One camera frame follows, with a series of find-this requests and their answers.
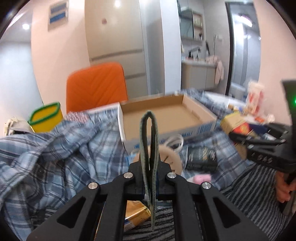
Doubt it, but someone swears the pink plush hair tie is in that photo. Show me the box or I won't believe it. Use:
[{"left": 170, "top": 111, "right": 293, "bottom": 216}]
[{"left": 193, "top": 174, "right": 212, "bottom": 185}]

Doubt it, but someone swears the gold blue cigarette pack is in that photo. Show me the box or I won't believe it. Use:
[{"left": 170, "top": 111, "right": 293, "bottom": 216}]
[{"left": 123, "top": 200, "right": 151, "bottom": 232}]

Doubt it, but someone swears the black tissue pack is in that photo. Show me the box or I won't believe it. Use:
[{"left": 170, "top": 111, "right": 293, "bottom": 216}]
[{"left": 185, "top": 147, "right": 218, "bottom": 173}]

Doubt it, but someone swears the red gold cigarette pack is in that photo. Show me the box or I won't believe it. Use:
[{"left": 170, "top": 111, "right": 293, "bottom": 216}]
[{"left": 220, "top": 112, "right": 257, "bottom": 137}]

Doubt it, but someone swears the round beige diffuser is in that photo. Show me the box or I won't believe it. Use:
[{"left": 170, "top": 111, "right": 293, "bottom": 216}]
[{"left": 136, "top": 146, "right": 183, "bottom": 174}]

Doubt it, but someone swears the right hand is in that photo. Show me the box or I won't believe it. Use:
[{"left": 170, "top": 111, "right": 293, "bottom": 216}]
[{"left": 275, "top": 171, "right": 293, "bottom": 203}]

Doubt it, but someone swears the striped grey towel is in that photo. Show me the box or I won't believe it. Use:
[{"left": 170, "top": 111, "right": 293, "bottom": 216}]
[{"left": 123, "top": 162, "right": 290, "bottom": 240}]

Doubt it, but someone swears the red white snack bag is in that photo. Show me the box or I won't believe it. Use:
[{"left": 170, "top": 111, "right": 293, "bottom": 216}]
[{"left": 246, "top": 81, "right": 265, "bottom": 115}]

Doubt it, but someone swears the white toilet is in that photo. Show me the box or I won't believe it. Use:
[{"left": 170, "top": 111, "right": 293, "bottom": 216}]
[{"left": 230, "top": 82, "right": 246, "bottom": 100}]

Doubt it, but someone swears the blue plaid shirt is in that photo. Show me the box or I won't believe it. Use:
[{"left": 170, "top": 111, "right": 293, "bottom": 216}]
[{"left": 0, "top": 89, "right": 255, "bottom": 241}]

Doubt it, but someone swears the cardboard tray box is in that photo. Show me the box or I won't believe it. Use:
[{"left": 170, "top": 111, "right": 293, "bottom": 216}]
[{"left": 117, "top": 94, "right": 217, "bottom": 153}]

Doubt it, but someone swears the pink towel on vanity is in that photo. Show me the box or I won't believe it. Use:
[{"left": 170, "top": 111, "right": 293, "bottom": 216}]
[{"left": 205, "top": 55, "right": 224, "bottom": 85}]

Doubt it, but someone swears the patterned pink cloth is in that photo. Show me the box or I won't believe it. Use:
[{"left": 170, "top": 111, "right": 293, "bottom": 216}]
[{"left": 64, "top": 111, "right": 89, "bottom": 123}]

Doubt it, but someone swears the bathroom vanity cabinet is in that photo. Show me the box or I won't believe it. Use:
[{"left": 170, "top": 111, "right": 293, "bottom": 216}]
[{"left": 181, "top": 60, "right": 216, "bottom": 90}]

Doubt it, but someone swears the yellow bin green rim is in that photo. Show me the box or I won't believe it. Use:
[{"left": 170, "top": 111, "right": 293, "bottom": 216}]
[{"left": 28, "top": 102, "right": 63, "bottom": 133}]

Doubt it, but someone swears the white cloth bag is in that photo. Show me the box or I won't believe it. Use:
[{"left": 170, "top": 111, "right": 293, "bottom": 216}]
[{"left": 4, "top": 117, "right": 35, "bottom": 136}]

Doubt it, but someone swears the orange chair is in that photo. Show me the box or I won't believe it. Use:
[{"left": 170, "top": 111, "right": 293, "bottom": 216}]
[{"left": 66, "top": 62, "right": 128, "bottom": 113}]

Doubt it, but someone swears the bathroom mirror cabinet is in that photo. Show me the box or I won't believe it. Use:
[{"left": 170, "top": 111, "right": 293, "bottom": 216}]
[{"left": 179, "top": 8, "right": 204, "bottom": 42}]

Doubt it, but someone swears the beige refrigerator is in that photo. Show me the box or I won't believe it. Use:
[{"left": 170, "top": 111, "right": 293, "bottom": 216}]
[{"left": 84, "top": 1, "right": 165, "bottom": 98}]

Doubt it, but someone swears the white cable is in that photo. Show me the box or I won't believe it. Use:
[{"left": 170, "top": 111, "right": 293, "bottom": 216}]
[{"left": 165, "top": 134, "right": 185, "bottom": 152}]

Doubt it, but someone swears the wall panel with blue screens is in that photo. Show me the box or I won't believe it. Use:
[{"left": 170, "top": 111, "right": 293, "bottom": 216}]
[{"left": 48, "top": 1, "right": 69, "bottom": 31}]

